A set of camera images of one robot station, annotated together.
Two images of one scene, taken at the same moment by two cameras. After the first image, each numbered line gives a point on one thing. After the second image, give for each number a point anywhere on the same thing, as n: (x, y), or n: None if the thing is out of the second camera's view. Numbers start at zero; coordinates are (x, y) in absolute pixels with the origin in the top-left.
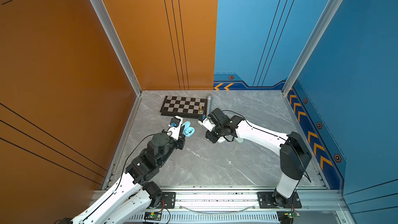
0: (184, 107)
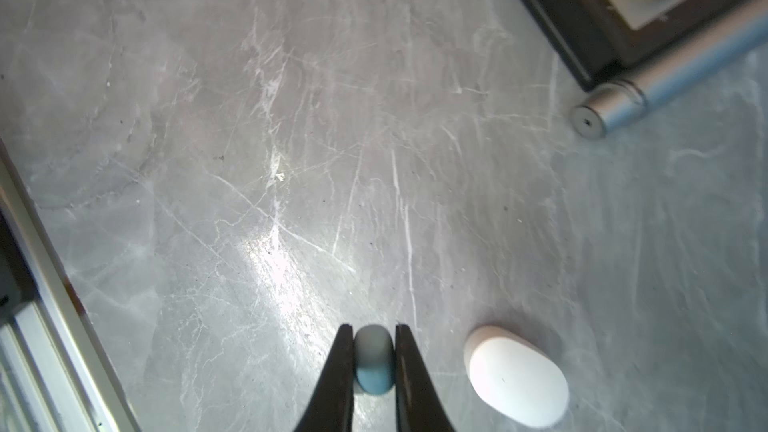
0: (590, 11)
